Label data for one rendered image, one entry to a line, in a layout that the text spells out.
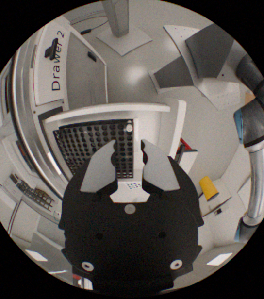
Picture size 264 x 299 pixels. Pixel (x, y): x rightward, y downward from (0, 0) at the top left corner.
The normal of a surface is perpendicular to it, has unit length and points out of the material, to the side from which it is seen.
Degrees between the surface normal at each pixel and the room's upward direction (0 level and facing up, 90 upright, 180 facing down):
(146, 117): 0
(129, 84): 0
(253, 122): 70
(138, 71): 0
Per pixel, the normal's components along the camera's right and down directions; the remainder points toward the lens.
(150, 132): 0.02, 0.54
